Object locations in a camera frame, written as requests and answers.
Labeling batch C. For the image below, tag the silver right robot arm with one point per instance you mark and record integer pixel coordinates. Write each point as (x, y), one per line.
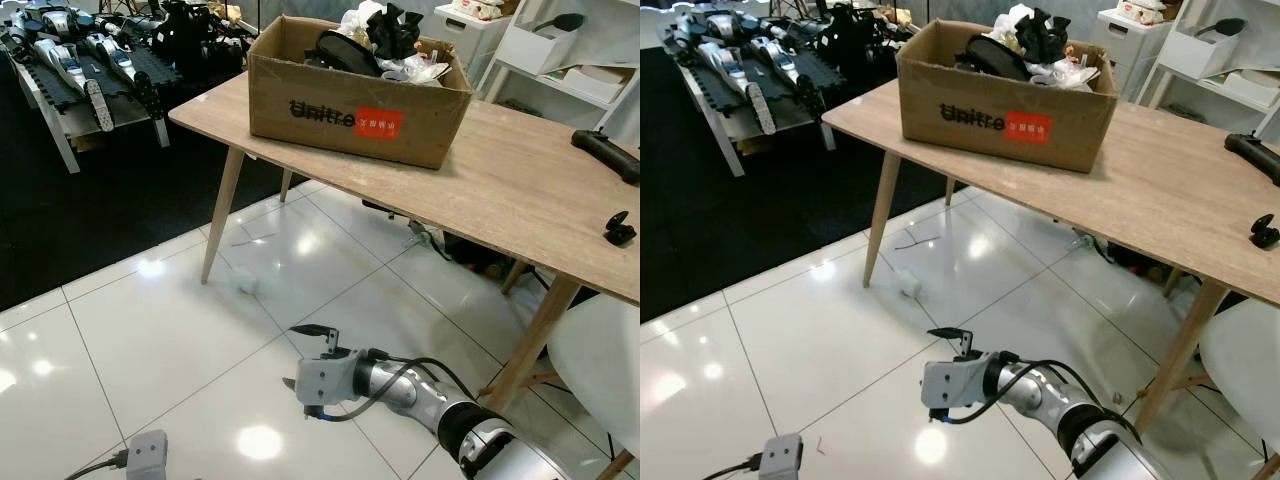
(425, 400)
(1055, 405)

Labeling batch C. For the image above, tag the crumpled white trash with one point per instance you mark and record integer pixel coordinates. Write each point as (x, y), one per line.
(908, 284)
(246, 284)

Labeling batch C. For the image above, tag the white storage bin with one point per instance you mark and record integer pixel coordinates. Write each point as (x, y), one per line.
(540, 50)
(1195, 55)

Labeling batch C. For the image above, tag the light wooden table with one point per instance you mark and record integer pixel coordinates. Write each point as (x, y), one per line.
(1150, 190)
(500, 190)

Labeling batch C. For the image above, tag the Unitree printed cardboard box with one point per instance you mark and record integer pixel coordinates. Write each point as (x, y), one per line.
(300, 90)
(930, 90)

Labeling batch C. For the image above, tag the white plastic chair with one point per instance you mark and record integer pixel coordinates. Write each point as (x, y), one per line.
(600, 350)
(1250, 360)

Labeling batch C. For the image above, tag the black curved plastic piece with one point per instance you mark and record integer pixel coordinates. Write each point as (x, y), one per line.
(990, 58)
(348, 52)

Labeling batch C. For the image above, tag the clear crumpled wrapper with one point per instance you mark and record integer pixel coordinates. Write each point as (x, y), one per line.
(415, 70)
(1065, 75)

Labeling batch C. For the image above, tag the black cloth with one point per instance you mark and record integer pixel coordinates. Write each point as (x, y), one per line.
(1042, 35)
(395, 30)

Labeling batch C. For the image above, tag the black robot torso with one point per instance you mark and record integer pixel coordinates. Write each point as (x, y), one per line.
(860, 35)
(200, 35)

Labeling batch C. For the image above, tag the small black clip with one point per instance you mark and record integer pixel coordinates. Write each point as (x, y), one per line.
(1265, 237)
(620, 235)

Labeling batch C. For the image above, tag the white plastic bag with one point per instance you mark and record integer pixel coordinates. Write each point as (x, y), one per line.
(1005, 22)
(358, 20)

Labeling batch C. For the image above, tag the silver robot limb black end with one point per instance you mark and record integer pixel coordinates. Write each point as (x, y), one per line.
(120, 65)
(785, 65)

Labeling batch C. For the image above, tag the white drawer cabinet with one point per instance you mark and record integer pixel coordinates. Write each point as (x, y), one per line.
(465, 45)
(1130, 50)

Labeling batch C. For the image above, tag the silver robot limb perforated end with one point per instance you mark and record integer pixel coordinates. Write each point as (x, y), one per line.
(70, 75)
(735, 80)

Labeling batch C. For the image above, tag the white red package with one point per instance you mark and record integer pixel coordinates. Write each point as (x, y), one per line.
(478, 9)
(1140, 10)

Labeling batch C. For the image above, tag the white flat box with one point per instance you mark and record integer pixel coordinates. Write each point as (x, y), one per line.
(1250, 88)
(600, 85)

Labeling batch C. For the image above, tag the white shelf unit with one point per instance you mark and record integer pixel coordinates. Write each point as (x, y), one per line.
(1262, 50)
(600, 55)

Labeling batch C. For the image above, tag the black ladle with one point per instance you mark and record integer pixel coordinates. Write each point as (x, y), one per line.
(1225, 25)
(565, 20)

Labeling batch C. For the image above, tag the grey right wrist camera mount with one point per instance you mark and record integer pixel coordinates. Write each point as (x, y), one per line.
(325, 380)
(955, 385)

